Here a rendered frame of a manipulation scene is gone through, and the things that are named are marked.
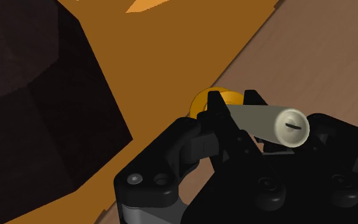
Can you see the white cylinder with yellow disc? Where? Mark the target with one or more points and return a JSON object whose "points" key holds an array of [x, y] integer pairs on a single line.
{"points": [[268, 124]]}

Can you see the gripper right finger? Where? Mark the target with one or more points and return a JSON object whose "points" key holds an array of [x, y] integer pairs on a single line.
{"points": [[346, 155]]}

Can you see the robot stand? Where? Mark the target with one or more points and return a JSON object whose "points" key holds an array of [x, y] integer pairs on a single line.
{"points": [[36, 102]]}

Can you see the orange table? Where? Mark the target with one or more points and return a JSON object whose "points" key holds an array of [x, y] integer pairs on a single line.
{"points": [[166, 59]]}

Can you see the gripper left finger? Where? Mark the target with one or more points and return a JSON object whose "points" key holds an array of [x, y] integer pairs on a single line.
{"points": [[154, 167]]}

